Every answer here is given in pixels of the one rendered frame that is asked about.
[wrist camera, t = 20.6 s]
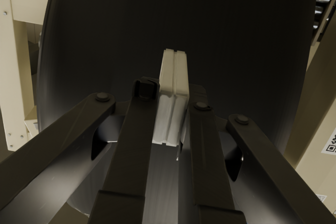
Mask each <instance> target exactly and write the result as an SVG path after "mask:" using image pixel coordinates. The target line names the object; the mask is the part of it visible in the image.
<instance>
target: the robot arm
mask: <svg viewBox="0 0 336 224"><path fill-rule="evenodd" d="M112 142H117V143H116V146H115V149H114V152H113V155H112V159H111V162H110V165H109V168H108V171H107V174H106V177H105V181H104V184H103V187H102V190H101V189H100V190H99V191H98V193H97V195H96V198H95V201H94V204H93V207H92V210H91V213H90V216H89V219H88V222H87V224H142V221H143V214H144V206H145V198H146V197H145V193H146V185H147V178H148V170H149V163H150V156H151V148H152V143H155V144H162V143H166V145H167V146H173V147H176V146H177V145H179V147H178V152H177V156H176V161H178V224H336V218H335V217H334V215H333V214H332V213H331V212H330V211H329V210H328V208H327V207H326V206H325V205H324V204H323V202H322V201H321V200H320V199H319V198H318V197H317V195H316V194H315V193H314V192H313V191H312V189H311V188H310V187H309V186H308V185H307V184H306V182H305V181H304V180H303V179H302V178H301V176H300V175H299V174H298V173H297V172H296V171H295V169H294V168H293V167H292V166H291V165H290V163H289V162H288V161H287V160H286V159H285V158H284V156H283V155H282V154H281V153H280V152H279V150H278V149H277V148H276V147H275V146H274V144H273V143H272V142H271V141H270V140H269V139H268V137H267V136H266V135H265V134H264V133H263V131H262V130H261V129H260V128H259V127H258V126H257V124H256V123H255V122H254V121H253V120H252V119H251V118H249V117H247V116H246V115H243V114H231V115H229V117H228V120H226V119H223V118H220V117H218V116H216V115H215V112H214V109H213V108H212V107H211V106H210V105H209V103H208V98H207V93H206V90H205V89H204V88H203V87H202V86H201V85H195V84H190V83H189V81H188V68H187V54H186V53H185V52H184V51H179V50H177V52H175V51H174V50H173V49H167V48H166V50H164V53H163V59H162V64H161V70H160V76H159V79H156V78H151V77H145V76H143V77H141V78H137V79H135V80H134V81H133V87H132V95H131V99H130V100H129V101H124V102H116V97H114V96H113V95H112V94H109V93H105V92H95V93H92V94H90V95H89V96H87V97H86V98H85V99H83V100H82V101H81V102H79V103H78V104H77V105H75V106H74V107H73V108H72V109H70V110H69V111H68V112H66V113H65V114H64V115H62V116H61V117H60V118H58V119H57V120H56V121H54V122H53V123H52V124H50V125H49V126H48V127H47V128H45V129H44V130H43V131H41V132H40V133H39V134H37V135H36V136H35V137H33V138H32V139H31V140H29V141H28V142H27V143H25V144H24V145H23V146H22V147H20V148H19V149H18V150H16V151H15V152H14V153H12V154H11V155H10V156H8V157H7V158H6V159H4V160H3V161H2V162H0V224H48V223H49V222H50V221H51V219H52V218H53V217H54V216H55V215H56V213H57V212H58V211H59V210H60V208H61V207H62V206H63V205H64V204H65V202H66V201H67V200H68V199H69V197H70V196H71V195H72V194H73V193H74V191H75V190H76V189H77V188H78V186H79V185H80V184H81V183H82V182H83V180H84V179H85V178H86V177H87V175H88V174H89V173H90V172H91V170H92V169H93V168H94V167H95V166H96V164H97V163H98V162H99V161H100V159H101V158H102V157H103V156H104V155H105V153H106V152H107V151H108V150H109V148H110V147H111V145H112ZM233 197H234V199H235V201H236V203H237V205H238V207H239V209H240V210H235V205H234V200H233Z"/></svg>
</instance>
